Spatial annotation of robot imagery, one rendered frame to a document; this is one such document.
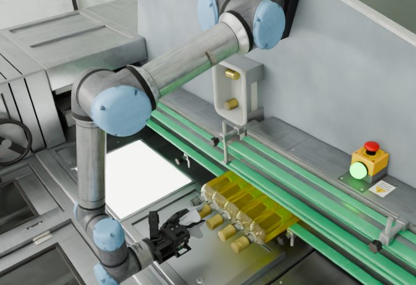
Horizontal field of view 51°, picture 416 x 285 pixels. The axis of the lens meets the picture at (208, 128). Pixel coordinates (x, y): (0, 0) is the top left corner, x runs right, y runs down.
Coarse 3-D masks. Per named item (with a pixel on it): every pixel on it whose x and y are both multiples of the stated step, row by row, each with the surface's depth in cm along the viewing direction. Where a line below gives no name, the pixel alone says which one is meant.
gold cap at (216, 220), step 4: (216, 216) 133; (220, 216) 133; (208, 220) 132; (212, 220) 132; (216, 220) 132; (220, 220) 133; (208, 224) 132; (212, 224) 131; (216, 224) 132; (220, 224) 133; (212, 228) 131
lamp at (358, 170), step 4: (356, 164) 119; (360, 164) 118; (364, 164) 118; (352, 168) 119; (356, 168) 118; (360, 168) 118; (364, 168) 118; (352, 172) 119; (356, 172) 118; (360, 172) 118; (364, 172) 118; (356, 176) 119; (360, 176) 118; (364, 176) 119
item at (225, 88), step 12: (216, 72) 158; (240, 72) 145; (216, 84) 161; (228, 84) 164; (240, 84) 160; (216, 96) 163; (228, 96) 166; (240, 96) 162; (216, 108) 166; (240, 108) 165; (240, 120) 158
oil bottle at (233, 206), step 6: (252, 186) 142; (246, 192) 140; (252, 192) 139; (258, 192) 139; (234, 198) 138; (240, 198) 137; (246, 198) 137; (252, 198) 137; (258, 198) 138; (228, 204) 136; (234, 204) 135; (240, 204) 135; (246, 204) 135; (228, 210) 134; (234, 210) 134; (234, 216) 134
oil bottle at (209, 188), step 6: (222, 174) 149; (228, 174) 149; (234, 174) 148; (216, 180) 146; (222, 180) 146; (228, 180) 146; (234, 180) 146; (204, 186) 144; (210, 186) 144; (216, 186) 144; (222, 186) 144; (204, 192) 143; (210, 192) 142; (210, 198) 142
